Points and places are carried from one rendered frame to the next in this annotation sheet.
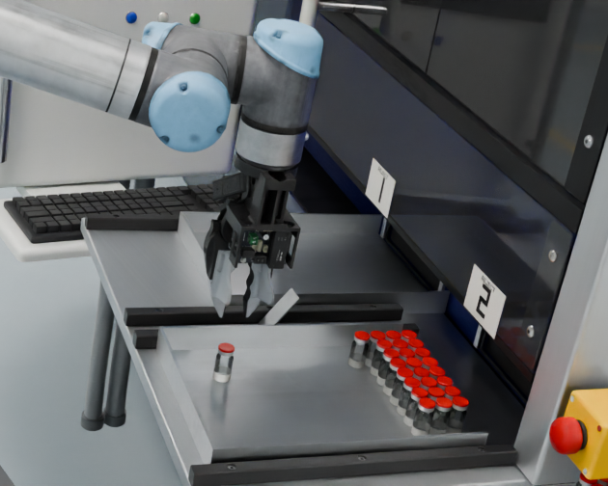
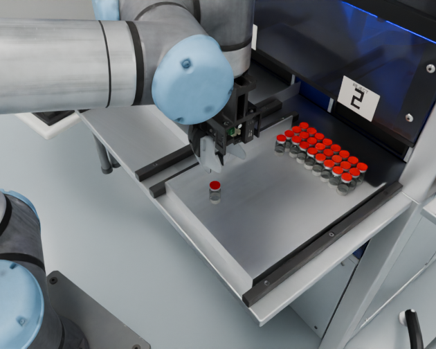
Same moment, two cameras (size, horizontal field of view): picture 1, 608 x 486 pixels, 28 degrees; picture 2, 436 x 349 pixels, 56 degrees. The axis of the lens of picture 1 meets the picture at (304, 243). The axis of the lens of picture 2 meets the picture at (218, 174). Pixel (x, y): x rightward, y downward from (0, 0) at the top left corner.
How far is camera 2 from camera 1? 0.83 m
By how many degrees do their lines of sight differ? 24
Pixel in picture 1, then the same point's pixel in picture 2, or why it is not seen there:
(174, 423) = (207, 253)
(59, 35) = (19, 50)
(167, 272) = (141, 127)
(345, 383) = (282, 170)
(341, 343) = (263, 141)
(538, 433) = (423, 177)
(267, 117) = (226, 39)
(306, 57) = not seen: outside the picture
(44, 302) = not seen: hidden behind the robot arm
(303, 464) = (304, 257)
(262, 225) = (237, 121)
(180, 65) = (166, 34)
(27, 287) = not seen: hidden behind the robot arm
